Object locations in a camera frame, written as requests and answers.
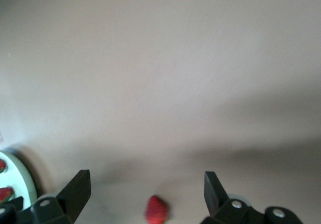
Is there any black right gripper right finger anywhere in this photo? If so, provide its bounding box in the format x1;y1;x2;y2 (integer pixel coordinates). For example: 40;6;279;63
200;171;302;224

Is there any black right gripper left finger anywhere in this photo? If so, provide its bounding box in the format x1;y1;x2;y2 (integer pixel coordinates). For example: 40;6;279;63
0;169;91;224

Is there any pale green round plate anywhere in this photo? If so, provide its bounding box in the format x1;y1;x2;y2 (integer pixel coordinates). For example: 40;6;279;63
0;150;39;209

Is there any brown table cover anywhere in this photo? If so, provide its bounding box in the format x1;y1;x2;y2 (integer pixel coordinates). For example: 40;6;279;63
0;0;321;224

